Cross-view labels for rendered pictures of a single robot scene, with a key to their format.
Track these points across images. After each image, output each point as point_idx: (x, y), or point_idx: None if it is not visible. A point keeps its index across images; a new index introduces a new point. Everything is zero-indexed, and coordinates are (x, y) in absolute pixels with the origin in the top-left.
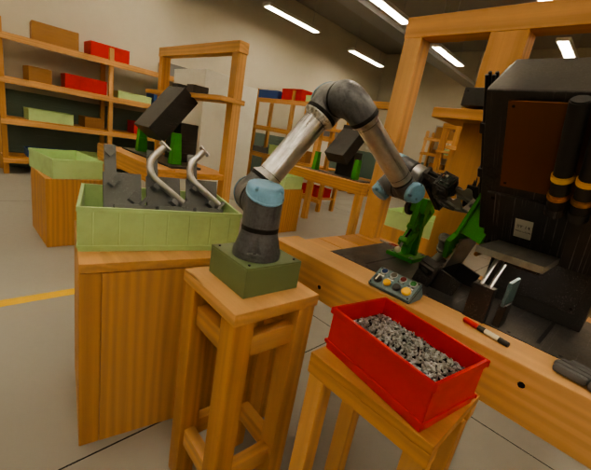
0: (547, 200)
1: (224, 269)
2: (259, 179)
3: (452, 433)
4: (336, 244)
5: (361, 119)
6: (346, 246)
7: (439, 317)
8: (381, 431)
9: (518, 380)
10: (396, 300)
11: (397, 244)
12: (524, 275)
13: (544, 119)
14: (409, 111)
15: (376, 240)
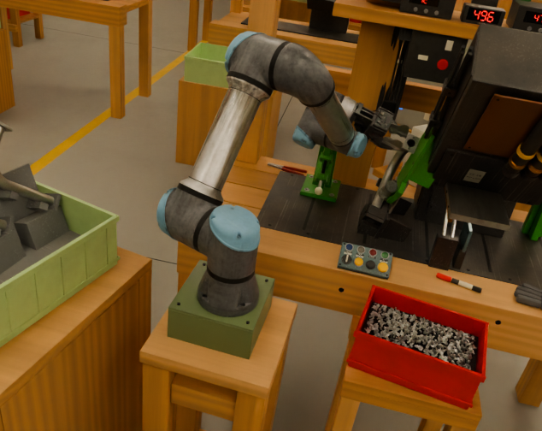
0: (509, 165)
1: (203, 333)
2: (218, 210)
3: None
4: (238, 201)
5: (321, 99)
6: (250, 199)
7: (419, 283)
8: (433, 419)
9: (496, 320)
10: (375, 279)
11: (287, 163)
12: None
13: (522, 111)
14: None
15: (262, 165)
